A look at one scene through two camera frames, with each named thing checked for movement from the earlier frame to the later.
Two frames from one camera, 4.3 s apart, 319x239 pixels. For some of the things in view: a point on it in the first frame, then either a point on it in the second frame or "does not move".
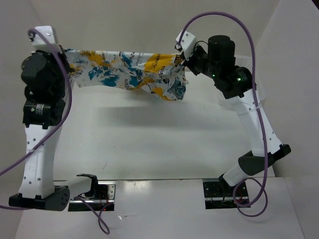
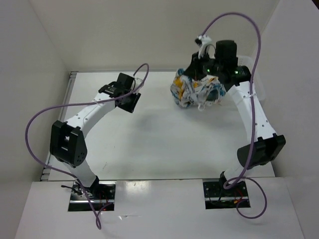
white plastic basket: [246, 61] does not move
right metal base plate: [216, 198] does not move
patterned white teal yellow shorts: [162, 73] to [188, 92]
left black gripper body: [60, 83] to [130, 101]
